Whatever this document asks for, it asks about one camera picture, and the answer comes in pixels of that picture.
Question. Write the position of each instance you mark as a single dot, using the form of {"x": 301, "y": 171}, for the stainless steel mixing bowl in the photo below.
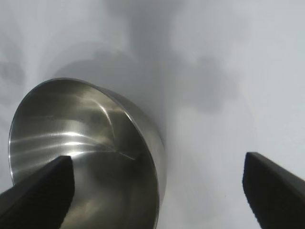
{"x": 95, "y": 133}

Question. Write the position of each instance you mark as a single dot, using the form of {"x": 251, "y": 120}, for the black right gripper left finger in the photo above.
{"x": 38, "y": 198}

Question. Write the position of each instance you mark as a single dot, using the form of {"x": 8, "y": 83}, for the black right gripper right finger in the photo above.
{"x": 278, "y": 198}

